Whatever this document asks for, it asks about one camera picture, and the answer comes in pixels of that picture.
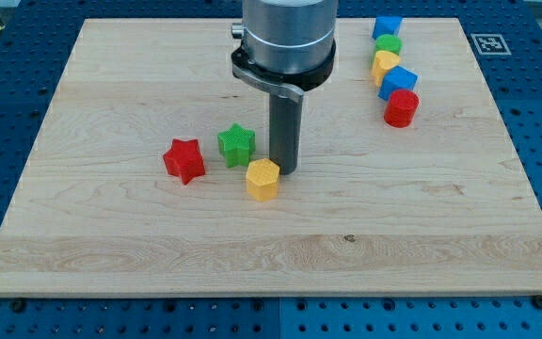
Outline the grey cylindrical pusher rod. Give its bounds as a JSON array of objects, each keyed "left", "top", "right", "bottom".
[{"left": 268, "top": 95, "right": 303, "bottom": 175}]

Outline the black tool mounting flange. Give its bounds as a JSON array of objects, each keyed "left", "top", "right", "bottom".
[{"left": 231, "top": 40, "right": 336, "bottom": 104}]

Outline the green star block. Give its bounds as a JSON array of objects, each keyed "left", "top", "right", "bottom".
[{"left": 217, "top": 123, "right": 256, "bottom": 168}]

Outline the red star block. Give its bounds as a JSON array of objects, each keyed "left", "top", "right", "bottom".
[{"left": 163, "top": 138, "right": 206, "bottom": 185}]

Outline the wooden board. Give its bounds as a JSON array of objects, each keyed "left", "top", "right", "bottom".
[{"left": 0, "top": 18, "right": 542, "bottom": 298}]

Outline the yellow hexagon block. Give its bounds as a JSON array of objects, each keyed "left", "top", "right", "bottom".
[{"left": 246, "top": 158, "right": 279, "bottom": 202}]

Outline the yellow heart block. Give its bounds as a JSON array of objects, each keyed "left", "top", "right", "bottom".
[{"left": 371, "top": 50, "right": 401, "bottom": 87}]

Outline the green cylinder block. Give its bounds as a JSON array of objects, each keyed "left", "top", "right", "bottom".
[{"left": 375, "top": 34, "right": 403, "bottom": 56}]

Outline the blue cube block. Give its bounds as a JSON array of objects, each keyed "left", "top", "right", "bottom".
[{"left": 378, "top": 66, "right": 418, "bottom": 101}]

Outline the blue block at back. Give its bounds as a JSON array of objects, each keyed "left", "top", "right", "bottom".
[{"left": 372, "top": 16, "right": 403, "bottom": 40}]

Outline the red cylinder block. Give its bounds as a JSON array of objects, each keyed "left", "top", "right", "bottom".
[{"left": 384, "top": 89, "right": 420, "bottom": 128}]

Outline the white fiducial marker tag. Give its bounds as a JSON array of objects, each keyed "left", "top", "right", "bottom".
[{"left": 470, "top": 33, "right": 511, "bottom": 56}]

